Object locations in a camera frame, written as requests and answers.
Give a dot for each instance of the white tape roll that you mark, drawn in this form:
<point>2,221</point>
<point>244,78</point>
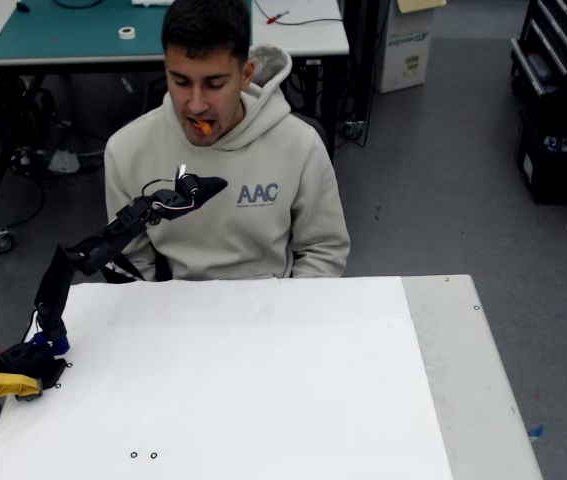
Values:
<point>126,32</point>

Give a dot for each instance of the black tool drawer cabinet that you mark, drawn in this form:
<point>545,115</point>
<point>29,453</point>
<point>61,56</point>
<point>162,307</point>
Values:
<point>548,45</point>

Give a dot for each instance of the small orange block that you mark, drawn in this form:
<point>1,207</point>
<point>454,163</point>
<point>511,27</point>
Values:
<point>206,127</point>

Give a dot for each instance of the yellow clamp with black pad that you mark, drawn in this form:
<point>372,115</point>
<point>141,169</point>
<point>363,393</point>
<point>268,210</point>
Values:
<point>3,386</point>

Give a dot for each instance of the blue tape scrap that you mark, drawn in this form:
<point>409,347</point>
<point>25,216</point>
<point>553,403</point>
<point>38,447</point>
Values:
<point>536,432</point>

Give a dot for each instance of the large white paper sheet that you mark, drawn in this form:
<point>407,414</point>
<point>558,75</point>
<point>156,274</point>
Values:
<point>263,375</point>

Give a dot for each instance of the grey caster wheel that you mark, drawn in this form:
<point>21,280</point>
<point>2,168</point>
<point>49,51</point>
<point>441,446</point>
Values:
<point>0,240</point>

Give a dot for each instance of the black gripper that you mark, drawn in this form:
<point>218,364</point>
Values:
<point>202,188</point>

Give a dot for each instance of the white workbench with black legs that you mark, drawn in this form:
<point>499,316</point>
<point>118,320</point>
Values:
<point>308,35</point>

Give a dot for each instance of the white cardboard box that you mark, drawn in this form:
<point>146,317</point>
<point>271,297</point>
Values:
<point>405,55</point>

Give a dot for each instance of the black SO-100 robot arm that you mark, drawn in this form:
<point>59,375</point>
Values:
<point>53,285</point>

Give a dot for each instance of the black storage bin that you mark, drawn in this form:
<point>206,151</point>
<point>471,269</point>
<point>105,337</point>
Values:
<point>553,170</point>

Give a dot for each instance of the green cutting mat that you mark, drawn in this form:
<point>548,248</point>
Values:
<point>63,30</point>

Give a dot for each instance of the man in beige hoodie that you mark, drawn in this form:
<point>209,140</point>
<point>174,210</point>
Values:
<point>243,225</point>

